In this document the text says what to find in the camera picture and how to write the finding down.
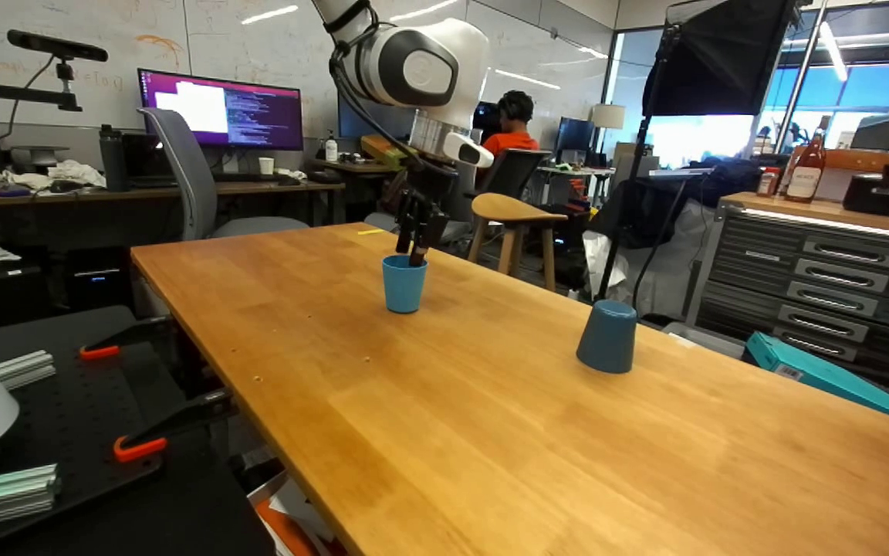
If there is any orange handled clamp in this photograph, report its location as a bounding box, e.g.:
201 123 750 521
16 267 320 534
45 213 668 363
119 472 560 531
112 391 229 464
78 317 170 363

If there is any dark blue upside-down cup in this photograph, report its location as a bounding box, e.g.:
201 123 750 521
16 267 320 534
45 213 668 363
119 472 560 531
576 300 638 375

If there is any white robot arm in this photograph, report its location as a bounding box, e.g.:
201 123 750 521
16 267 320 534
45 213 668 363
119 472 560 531
312 0 492 267

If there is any red sauce bottle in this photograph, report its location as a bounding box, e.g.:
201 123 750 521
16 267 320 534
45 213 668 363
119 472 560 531
783 117 830 201

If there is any black box on cabinet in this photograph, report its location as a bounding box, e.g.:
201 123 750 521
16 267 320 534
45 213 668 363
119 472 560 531
843 168 889 218

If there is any computer monitor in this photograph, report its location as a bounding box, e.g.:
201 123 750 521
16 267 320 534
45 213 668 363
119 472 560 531
135 68 303 153

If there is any light blue upright cup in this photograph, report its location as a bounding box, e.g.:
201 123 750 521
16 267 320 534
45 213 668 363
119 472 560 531
383 257 426 315

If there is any dark wooden desk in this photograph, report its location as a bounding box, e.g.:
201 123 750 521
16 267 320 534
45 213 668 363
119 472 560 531
0 182 341 250

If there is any black hanging screen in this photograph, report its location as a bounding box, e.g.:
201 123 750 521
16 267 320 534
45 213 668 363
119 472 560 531
641 0 794 114

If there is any wooden stool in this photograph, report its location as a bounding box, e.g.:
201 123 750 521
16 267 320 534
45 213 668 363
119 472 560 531
469 193 566 291

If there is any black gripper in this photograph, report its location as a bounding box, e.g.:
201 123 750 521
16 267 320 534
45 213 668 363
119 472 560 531
395 162 456 267

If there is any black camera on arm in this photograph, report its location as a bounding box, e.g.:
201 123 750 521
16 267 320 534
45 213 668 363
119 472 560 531
6 27 108 61

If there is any grey office chair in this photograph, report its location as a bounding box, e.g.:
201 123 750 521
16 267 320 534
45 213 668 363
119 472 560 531
144 109 303 241

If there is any grey drawer cabinet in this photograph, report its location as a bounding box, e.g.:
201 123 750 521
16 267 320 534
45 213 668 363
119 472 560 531
692 195 889 386

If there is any person in orange shirt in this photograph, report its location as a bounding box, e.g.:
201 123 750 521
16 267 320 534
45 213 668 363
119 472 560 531
483 90 541 158

